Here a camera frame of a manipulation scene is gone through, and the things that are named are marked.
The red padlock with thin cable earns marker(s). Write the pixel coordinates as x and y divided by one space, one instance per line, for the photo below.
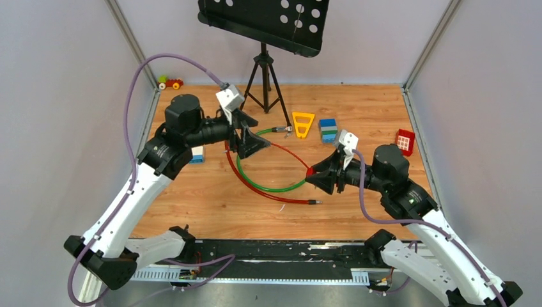
292 154

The black music stand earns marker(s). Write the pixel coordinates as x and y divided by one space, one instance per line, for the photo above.
293 26

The green cable lock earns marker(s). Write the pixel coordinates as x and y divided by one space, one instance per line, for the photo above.
272 190

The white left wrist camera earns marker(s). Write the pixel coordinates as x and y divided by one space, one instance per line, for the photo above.
229 98

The toy car red green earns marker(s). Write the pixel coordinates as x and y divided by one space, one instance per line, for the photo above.
164 82

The thick red cable lock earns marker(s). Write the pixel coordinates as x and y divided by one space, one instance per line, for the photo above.
264 193

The yellow triangular plastic piece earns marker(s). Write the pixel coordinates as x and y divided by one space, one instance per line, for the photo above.
302 123

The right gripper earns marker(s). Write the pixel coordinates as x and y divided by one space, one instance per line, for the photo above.
325 181

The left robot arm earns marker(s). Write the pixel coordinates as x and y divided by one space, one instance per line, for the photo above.
106 249

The white blue block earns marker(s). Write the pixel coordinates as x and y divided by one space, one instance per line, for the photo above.
198 155

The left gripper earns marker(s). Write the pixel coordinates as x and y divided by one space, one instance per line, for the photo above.
250 143

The blue green stacked blocks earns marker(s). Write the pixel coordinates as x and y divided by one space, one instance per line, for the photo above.
328 130

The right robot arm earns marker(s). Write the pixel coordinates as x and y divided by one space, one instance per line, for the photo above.
457 278

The red window block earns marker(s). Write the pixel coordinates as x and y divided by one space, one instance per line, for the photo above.
405 141

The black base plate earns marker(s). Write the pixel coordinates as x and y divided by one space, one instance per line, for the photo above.
285 259

